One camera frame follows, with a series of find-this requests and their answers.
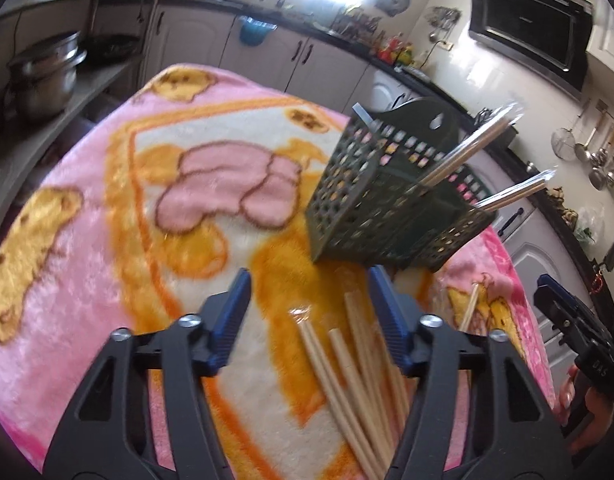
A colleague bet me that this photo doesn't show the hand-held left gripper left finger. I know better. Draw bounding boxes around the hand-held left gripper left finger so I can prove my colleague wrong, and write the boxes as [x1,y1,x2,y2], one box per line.
[41,267,253,480]

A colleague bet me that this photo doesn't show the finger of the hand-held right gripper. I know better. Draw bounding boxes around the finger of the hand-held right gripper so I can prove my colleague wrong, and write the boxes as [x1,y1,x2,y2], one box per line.
[533,274,595,342]

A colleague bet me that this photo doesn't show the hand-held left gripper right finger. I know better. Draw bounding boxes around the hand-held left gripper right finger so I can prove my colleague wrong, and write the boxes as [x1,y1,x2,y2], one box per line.
[369,266,574,480]

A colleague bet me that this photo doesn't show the wooden chopstick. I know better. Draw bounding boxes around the wooden chopstick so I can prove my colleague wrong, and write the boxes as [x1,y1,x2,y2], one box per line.
[344,294,394,436]
[353,292,410,411]
[328,330,397,463]
[458,284,480,333]

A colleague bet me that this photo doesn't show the plastic wooden chopsticks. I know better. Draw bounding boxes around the plastic wooden chopsticks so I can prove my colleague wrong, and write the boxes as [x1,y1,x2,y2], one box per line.
[287,307,388,480]

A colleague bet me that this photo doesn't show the green perforated utensil basket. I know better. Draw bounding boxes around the green perforated utensil basket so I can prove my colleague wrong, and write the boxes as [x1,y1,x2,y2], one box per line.
[305,98,500,274]

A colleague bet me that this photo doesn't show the hanging kitchen utensils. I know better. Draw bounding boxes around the hanging kitchen utensils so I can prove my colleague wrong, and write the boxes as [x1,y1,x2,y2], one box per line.
[426,6,462,45]

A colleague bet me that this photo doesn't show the person's right hand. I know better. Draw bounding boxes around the person's right hand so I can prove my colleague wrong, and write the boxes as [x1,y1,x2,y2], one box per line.
[558,363,614,457]

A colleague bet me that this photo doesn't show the pink printed blanket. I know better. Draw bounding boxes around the pink printed blanket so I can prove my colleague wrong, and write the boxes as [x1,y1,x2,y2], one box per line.
[0,64,558,480]

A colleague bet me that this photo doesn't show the hanging metal ladles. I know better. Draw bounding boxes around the hanging metal ladles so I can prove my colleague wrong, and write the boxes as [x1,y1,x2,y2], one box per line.
[574,100,614,192]

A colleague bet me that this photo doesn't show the grey metal shelf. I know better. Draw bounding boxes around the grey metal shelf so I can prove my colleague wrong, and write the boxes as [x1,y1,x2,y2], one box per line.
[0,0,153,241]

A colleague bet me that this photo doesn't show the condiment bottles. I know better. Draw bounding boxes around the condiment bottles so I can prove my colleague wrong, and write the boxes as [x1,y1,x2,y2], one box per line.
[377,31,416,67]

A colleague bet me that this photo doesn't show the black range hood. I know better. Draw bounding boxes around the black range hood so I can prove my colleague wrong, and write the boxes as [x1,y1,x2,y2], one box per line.
[466,0,596,94]

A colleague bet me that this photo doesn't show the black frying pan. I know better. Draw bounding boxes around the black frying pan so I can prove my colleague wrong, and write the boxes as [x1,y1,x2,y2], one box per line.
[81,34,141,67]

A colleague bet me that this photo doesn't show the spice rack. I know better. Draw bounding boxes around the spice rack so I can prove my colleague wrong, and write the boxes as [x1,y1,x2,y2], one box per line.
[331,6,384,41]

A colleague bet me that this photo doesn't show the steel cooking pot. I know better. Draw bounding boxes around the steel cooking pot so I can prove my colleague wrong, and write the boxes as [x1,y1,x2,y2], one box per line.
[6,31,88,122]

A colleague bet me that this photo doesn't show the hanging wire strainer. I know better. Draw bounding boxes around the hanging wire strainer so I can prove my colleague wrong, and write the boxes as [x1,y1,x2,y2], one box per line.
[551,114,584,162]

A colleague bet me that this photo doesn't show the round wall fan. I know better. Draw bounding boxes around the round wall fan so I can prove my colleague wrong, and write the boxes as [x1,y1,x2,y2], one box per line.
[375,0,412,17]

